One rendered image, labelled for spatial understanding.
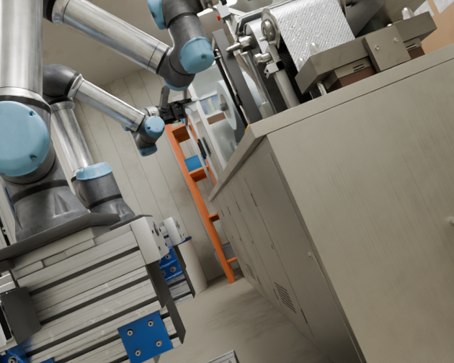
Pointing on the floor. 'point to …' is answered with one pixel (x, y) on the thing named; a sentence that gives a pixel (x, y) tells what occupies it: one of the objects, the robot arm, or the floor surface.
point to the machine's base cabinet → (365, 222)
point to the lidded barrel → (194, 269)
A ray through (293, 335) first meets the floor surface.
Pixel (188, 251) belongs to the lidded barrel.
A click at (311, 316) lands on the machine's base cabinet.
